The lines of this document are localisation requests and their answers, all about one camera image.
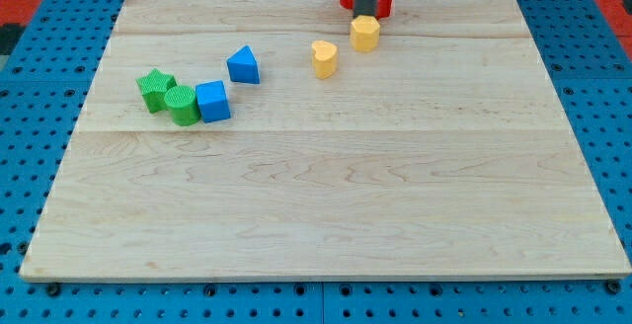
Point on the wooden board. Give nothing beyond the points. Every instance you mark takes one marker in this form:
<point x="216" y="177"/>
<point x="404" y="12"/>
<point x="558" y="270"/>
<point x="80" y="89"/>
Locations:
<point x="442" y="155"/>

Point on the yellow heart block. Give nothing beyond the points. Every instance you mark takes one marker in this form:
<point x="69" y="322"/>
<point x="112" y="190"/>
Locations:
<point x="324" y="58"/>

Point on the blue triangle block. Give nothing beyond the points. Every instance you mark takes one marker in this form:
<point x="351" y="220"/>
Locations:
<point x="243" y="66"/>

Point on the blue cube block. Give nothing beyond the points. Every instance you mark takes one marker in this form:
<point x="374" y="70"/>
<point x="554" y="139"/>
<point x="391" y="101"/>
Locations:
<point x="212" y="101"/>

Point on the yellow hexagon block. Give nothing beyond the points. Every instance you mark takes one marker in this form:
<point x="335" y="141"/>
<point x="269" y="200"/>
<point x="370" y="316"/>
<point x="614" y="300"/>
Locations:
<point x="364" y="33"/>

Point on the green cylinder block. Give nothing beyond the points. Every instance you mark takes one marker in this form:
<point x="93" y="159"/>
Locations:
<point x="181" y="102"/>

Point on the green star block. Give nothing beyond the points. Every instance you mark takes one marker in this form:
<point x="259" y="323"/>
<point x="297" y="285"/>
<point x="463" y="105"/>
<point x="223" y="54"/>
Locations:
<point x="153" y="87"/>

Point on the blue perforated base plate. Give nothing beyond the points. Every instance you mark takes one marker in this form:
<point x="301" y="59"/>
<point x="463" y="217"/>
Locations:
<point x="43" y="87"/>

